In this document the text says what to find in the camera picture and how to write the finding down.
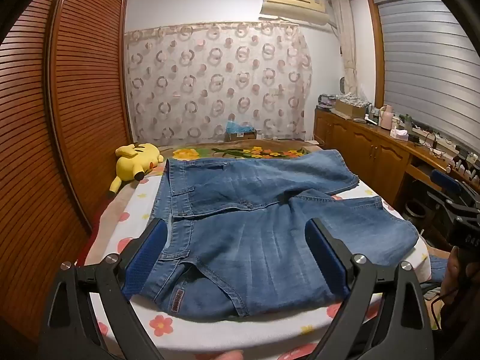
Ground flat cardboard box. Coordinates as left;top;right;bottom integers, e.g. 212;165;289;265
334;97;372;119

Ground pink kettle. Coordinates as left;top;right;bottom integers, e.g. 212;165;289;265
379;105;394;130

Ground person's right hand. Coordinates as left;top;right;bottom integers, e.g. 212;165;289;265
442;247;474;310

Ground row of small bottles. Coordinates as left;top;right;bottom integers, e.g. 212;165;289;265
448;146;480;185

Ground cream tied curtain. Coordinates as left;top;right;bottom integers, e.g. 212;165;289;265
332;0;359;94

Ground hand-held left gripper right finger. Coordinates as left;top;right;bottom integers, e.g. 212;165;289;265
305;217;436;360

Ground grey window blind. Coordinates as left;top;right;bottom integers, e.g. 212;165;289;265
377;0;480;154

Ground blue denim pants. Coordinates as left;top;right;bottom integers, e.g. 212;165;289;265
152;149;419;321

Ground light blue cloth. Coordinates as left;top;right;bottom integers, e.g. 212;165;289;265
226;120;254;134

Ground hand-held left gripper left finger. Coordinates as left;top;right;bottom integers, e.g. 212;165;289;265
37;219;167;360

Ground wooden louvred wardrobe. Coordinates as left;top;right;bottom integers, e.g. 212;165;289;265
0;0;134;346

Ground white flowered bedsheet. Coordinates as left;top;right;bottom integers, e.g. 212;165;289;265
84;172;432;360

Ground dark waste bin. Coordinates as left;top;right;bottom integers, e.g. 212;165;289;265
404;199;427;230

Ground small cardboard box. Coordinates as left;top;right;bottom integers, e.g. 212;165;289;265
224;129;258;142

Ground wooden cabinet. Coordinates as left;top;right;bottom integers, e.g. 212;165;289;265
314;108;480;214

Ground ring patterned curtain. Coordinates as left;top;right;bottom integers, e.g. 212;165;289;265
124;22;314;146

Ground beige air conditioner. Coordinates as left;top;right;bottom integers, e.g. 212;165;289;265
260;0;331;27

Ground brown floral blanket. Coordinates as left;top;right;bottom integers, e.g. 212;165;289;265
152;139;322;175

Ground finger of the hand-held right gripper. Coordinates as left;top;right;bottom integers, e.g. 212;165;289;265
430;169;480;197
427;190;469;220

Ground yellow plush toy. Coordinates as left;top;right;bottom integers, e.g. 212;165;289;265
108;142;164;199

